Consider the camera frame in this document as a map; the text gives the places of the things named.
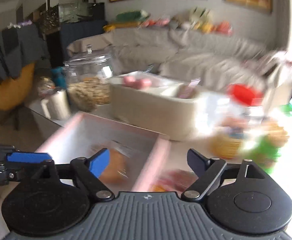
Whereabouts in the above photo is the pink cardboard box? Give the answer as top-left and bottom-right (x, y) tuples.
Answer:
(37, 112), (170, 193)

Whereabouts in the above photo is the yellow chair with clothes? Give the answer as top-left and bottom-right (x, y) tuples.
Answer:
(0, 23), (46, 130)

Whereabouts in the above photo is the red spicy strip packet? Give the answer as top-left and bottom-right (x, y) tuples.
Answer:
(152, 170), (198, 194)

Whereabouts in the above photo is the green gumball candy dispenser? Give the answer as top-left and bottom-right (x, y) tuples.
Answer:
(239, 119), (290, 174)

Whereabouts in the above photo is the glass jar with nuts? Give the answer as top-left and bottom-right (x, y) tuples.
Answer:
(64, 44), (113, 112)

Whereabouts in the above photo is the teal bottle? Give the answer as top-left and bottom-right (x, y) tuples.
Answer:
(51, 67), (67, 89)

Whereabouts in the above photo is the beige covered sofa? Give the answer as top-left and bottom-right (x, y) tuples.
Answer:
(66, 28), (292, 93)

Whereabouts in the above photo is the white ceramic mug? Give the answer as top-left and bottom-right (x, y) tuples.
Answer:
(41, 89), (71, 120)

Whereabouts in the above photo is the cream oval container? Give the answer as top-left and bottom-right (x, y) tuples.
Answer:
(109, 71), (211, 141)

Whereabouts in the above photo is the round bun in wrapper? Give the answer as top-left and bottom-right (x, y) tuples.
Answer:
(99, 148), (128, 184)

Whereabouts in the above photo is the red lid plastic jar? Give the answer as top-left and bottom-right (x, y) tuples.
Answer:
(227, 84), (265, 129)

